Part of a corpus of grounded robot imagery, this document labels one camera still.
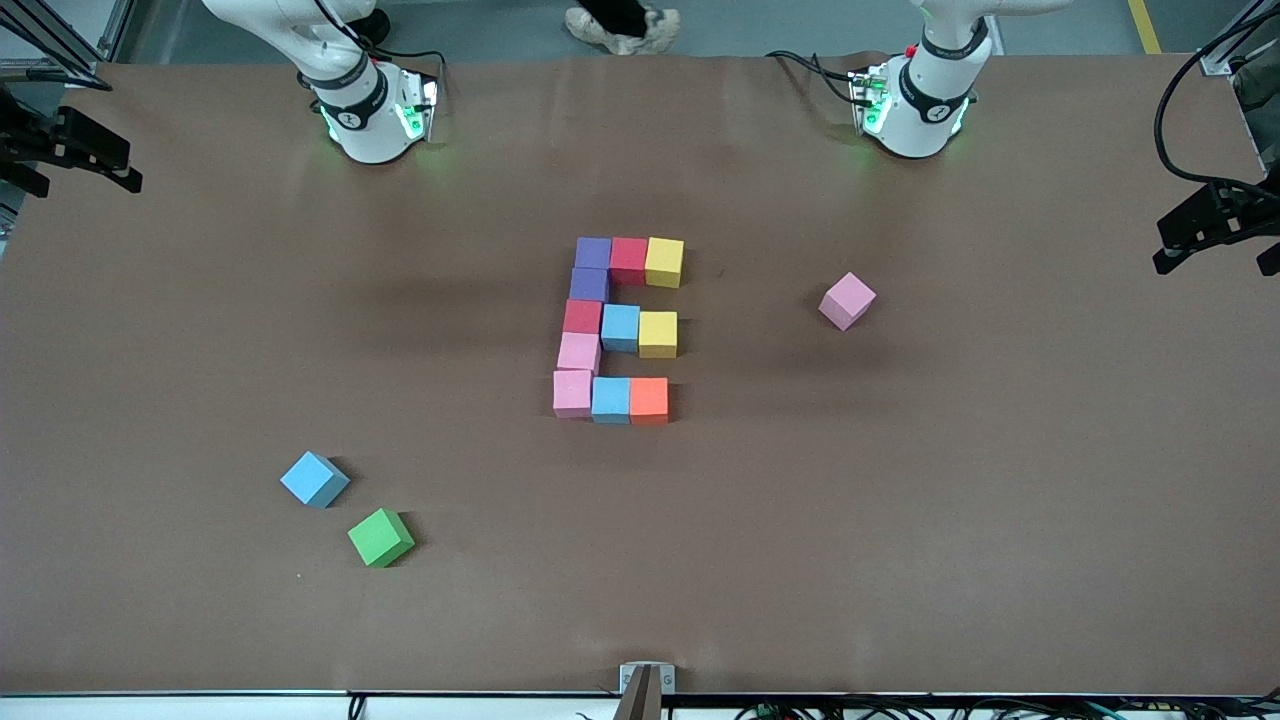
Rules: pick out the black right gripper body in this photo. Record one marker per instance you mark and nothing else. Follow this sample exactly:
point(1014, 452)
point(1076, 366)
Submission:
point(42, 140)

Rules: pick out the purple foam block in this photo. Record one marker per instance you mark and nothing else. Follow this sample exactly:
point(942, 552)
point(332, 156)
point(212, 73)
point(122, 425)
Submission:
point(590, 285)
point(593, 252)

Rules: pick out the red foam block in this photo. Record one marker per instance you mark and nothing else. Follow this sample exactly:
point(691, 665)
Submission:
point(583, 318)
point(628, 262)

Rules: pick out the pink foam block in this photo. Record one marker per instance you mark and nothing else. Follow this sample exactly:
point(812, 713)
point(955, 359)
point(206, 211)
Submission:
point(573, 393)
point(848, 301)
point(579, 352)

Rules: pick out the yellow foam block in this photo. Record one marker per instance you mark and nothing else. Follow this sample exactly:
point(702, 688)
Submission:
point(664, 262)
point(658, 334)

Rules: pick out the blue foam block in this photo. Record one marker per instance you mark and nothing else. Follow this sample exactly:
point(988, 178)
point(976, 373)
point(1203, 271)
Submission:
point(314, 479)
point(611, 400)
point(620, 328)

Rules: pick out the orange foam block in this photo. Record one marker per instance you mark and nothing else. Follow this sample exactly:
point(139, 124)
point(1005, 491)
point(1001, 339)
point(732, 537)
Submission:
point(649, 400)

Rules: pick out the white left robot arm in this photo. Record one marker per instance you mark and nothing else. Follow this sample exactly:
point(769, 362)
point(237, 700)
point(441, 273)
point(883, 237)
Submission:
point(915, 125)

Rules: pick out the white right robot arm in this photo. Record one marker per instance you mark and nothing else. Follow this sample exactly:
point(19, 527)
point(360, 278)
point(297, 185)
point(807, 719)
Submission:
point(370, 135)

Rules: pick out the black shoe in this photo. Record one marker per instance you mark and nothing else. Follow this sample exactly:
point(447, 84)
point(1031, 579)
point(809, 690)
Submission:
point(372, 25)

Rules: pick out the green foam block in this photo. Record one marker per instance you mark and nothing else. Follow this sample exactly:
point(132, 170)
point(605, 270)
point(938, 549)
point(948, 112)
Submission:
point(380, 537)

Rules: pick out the beige shoe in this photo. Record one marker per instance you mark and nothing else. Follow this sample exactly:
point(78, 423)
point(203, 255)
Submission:
point(655, 30)
point(595, 28)

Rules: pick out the black trouser leg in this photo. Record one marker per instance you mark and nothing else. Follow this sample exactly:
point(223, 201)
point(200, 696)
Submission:
point(615, 12)

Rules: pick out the brown table mat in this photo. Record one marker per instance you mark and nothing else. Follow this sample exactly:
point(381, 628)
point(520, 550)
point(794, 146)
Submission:
point(640, 560)

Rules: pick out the aluminium frame profile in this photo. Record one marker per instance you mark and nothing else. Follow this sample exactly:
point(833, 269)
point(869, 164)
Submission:
point(80, 72)
point(1218, 62)

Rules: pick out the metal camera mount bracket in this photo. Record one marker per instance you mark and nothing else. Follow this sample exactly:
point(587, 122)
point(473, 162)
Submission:
point(645, 690)

